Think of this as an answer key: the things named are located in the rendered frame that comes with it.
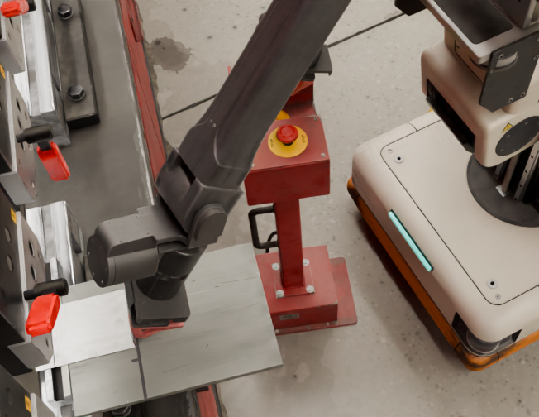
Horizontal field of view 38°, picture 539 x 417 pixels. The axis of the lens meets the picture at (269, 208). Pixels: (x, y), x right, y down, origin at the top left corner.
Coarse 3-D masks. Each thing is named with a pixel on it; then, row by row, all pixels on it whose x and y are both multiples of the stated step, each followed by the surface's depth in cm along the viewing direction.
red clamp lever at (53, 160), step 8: (32, 128) 87; (40, 128) 87; (48, 128) 87; (16, 136) 87; (24, 136) 87; (32, 136) 87; (40, 136) 87; (48, 136) 87; (40, 144) 89; (48, 144) 89; (40, 152) 90; (48, 152) 90; (56, 152) 91; (48, 160) 91; (56, 160) 91; (48, 168) 92; (56, 168) 92; (64, 168) 93; (56, 176) 94; (64, 176) 94
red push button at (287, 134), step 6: (282, 126) 140; (288, 126) 140; (276, 132) 140; (282, 132) 139; (288, 132) 139; (294, 132) 139; (282, 138) 139; (288, 138) 139; (294, 138) 139; (288, 144) 141
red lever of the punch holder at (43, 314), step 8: (48, 280) 76; (56, 280) 75; (64, 280) 76; (40, 288) 75; (48, 288) 75; (56, 288) 75; (64, 288) 75; (24, 296) 75; (32, 296) 75; (40, 296) 73; (48, 296) 72; (56, 296) 73; (32, 304) 72; (40, 304) 71; (48, 304) 70; (56, 304) 72; (32, 312) 69; (40, 312) 69; (48, 312) 69; (56, 312) 71; (32, 320) 68; (40, 320) 68; (48, 320) 68; (32, 328) 68; (40, 328) 68; (48, 328) 68; (32, 336) 68
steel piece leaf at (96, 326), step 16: (64, 304) 103; (80, 304) 103; (96, 304) 103; (112, 304) 103; (64, 320) 102; (80, 320) 102; (96, 320) 102; (112, 320) 102; (128, 320) 101; (64, 336) 101; (80, 336) 101; (96, 336) 101; (112, 336) 100; (128, 336) 100; (64, 352) 100; (80, 352) 100; (96, 352) 99; (112, 352) 99
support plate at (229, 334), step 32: (224, 256) 106; (96, 288) 104; (192, 288) 103; (224, 288) 103; (256, 288) 103; (192, 320) 101; (224, 320) 101; (256, 320) 100; (128, 352) 99; (160, 352) 99; (192, 352) 99; (224, 352) 98; (256, 352) 98; (96, 384) 97; (128, 384) 97; (160, 384) 97; (192, 384) 97
